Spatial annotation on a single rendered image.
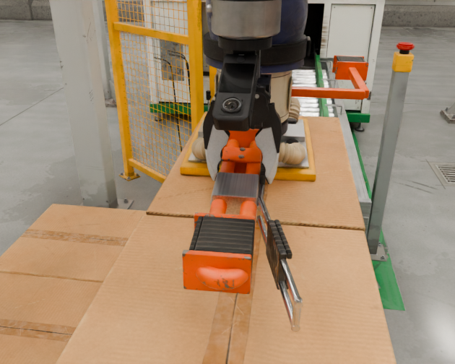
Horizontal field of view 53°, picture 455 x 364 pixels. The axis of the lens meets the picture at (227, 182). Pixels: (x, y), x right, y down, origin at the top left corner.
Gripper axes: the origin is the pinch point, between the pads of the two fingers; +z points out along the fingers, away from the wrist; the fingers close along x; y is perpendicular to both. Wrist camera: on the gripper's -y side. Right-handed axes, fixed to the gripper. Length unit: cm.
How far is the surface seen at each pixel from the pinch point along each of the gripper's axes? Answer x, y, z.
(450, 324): -79, 91, 108
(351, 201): -19.5, 18.9, 13.2
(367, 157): -69, 262, 108
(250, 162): -1.0, 4.5, -0.5
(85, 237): 56, 56, 53
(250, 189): -1.8, -5.2, -0.9
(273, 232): -5.4, -16.2, -1.5
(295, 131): -8.4, 41.9, 8.0
